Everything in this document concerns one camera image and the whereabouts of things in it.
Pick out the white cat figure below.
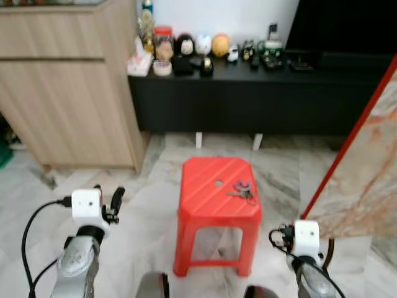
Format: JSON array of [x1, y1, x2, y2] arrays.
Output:
[[195, 33, 213, 57]]

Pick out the green black device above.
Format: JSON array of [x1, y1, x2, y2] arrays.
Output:
[[259, 38, 287, 71]]

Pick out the black tape dispenser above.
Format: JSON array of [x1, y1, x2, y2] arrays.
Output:
[[198, 56, 215, 78]]

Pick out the black TV console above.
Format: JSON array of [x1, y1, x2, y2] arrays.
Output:
[[128, 57, 397, 137]]

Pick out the white black phone stand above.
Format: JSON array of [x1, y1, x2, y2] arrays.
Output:
[[267, 23, 280, 42]]

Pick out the flat black device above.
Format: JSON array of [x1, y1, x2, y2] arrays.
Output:
[[288, 54, 314, 73]]

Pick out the light wooden cabinet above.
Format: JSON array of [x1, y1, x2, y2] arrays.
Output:
[[0, 0, 147, 173]]

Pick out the green object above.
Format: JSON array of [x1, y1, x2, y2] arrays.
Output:
[[0, 137, 14, 169]]

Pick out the robot leg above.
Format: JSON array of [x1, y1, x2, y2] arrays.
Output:
[[135, 271, 171, 298], [243, 285, 274, 298]]

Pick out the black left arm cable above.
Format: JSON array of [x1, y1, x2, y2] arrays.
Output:
[[21, 197, 74, 298]]

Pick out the marble board with red edge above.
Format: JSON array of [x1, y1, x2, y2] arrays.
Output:
[[301, 55, 397, 240]]

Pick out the grey keys with pink ring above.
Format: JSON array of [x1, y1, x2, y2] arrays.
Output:
[[226, 179, 256, 204]]

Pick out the small white figure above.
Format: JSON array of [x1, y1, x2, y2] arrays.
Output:
[[226, 44, 241, 63]]

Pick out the orange round figure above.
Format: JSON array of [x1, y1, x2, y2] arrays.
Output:
[[211, 33, 231, 59]]

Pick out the small black figure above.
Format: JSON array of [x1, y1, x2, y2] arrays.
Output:
[[240, 40, 257, 61]]

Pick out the red plastic stool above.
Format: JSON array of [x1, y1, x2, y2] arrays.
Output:
[[172, 156, 264, 278]]

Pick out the golden ornament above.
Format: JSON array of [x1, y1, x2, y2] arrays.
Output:
[[137, 9, 156, 54]]

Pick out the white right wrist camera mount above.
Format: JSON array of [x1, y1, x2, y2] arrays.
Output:
[[292, 219, 324, 261]]

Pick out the robot left leg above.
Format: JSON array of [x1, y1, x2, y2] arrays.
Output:
[[135, 271, 171, 298]]

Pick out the black television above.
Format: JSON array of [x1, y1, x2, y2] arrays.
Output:
[[285, 0, 397, 69]]

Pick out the black penguin figure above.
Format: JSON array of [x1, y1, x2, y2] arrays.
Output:
[[174, 34, 196, 58]]

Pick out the black box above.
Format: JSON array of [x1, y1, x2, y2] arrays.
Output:
[[171, 55, 195, 77]]

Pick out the robot right leg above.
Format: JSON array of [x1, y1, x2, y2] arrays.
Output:
[[243, 285, 274, 298]]

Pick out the black curved strip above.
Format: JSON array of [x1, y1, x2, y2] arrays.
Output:
[[322, 238, 336, 269]]

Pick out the glass jar with red lid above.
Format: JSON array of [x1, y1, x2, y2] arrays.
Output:
[[153, 25, 175, 62]]

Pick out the white pink tissue pack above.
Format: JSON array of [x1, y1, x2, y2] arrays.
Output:
[[127, 37, 154, 77]]

